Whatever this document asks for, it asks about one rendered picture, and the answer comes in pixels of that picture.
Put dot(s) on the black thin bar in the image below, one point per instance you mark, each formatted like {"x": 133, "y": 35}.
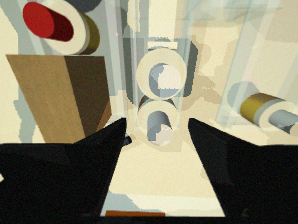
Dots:
{"x": 127, "y": 141}

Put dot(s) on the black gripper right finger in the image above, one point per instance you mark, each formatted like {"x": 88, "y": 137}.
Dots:
{"x": 239, "y": 171}

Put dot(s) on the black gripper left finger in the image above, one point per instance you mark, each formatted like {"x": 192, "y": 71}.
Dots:
{"x": 89, "y": 163}

